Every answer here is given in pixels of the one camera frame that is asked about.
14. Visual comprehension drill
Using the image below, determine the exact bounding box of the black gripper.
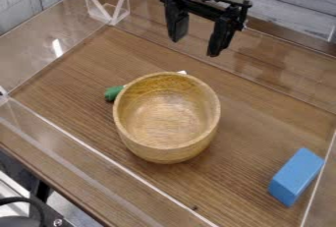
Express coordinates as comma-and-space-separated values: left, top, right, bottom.
159, 0, 251, 57

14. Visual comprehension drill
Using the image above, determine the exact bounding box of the blue foam block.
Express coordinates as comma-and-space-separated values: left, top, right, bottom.
267, 148, 323, 207

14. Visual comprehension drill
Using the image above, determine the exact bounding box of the brown wooden bowl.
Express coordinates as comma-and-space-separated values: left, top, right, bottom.
113, 72, 219, 164

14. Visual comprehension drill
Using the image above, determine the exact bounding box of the green and white toy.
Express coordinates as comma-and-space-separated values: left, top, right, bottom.
103, 70, 187, 102

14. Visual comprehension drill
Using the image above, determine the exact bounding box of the clear acrylic corner bracket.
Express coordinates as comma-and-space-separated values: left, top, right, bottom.
85, 0, 129, 26

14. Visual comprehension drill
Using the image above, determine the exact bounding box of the black metal frame bracket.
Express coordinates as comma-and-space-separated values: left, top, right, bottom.
27, 195, 74, 227

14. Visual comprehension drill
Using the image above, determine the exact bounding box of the black cable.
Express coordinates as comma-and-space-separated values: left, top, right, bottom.
0, 197, 46, 227

